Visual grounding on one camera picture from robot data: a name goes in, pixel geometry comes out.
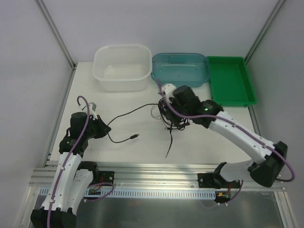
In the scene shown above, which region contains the black USB cable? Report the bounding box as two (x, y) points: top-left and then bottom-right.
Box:
(105, 103), (160, 144)
(158, 98), (190, 158)

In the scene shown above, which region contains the thin brown white wire tangle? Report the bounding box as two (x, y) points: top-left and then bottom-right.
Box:
(150, 104), (171, 130)

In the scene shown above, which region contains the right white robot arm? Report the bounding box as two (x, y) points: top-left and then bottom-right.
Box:
(160, 84), (288, 189)

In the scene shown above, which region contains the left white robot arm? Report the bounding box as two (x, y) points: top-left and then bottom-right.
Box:
(30, 111), (111, 228)

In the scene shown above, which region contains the teal transparent plastic container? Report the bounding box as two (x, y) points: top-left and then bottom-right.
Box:
(151, 53), (211, 88)

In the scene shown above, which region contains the green plastic tray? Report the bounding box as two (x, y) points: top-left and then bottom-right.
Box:
(208, 56), (257, 107)

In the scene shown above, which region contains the white plastic tub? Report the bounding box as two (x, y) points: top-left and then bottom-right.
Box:
(92, 44), (152, 92)

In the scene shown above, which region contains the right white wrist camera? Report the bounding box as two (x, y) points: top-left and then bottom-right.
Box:
(159, 84), (177, 103)

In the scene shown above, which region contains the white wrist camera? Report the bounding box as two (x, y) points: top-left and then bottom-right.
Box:
(159, 84), (177, 103)
(78, 102), (97, 120)

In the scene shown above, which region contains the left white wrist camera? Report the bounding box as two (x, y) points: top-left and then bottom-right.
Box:
(78, 102), (97, 120)

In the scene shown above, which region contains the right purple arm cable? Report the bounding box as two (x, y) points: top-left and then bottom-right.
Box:
(157, 79), (295, 183)

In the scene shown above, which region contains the aluminium mounting rail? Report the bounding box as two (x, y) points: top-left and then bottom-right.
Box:
(29, 161), (287, 192)

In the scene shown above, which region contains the white slotted cable duct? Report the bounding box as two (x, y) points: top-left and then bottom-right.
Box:
(38, 189), (217, 200)

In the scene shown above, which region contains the left aluminium frame post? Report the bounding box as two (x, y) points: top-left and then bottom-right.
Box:
(35, 0), (76, 69)

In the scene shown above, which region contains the aluminium frame post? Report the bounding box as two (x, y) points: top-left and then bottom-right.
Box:
(245, 0), (286, 64)
(35, 0), (76, 69)

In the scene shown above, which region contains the right aluminium frame post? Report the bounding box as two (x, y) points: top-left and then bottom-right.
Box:
(245, 0), (286, 64)

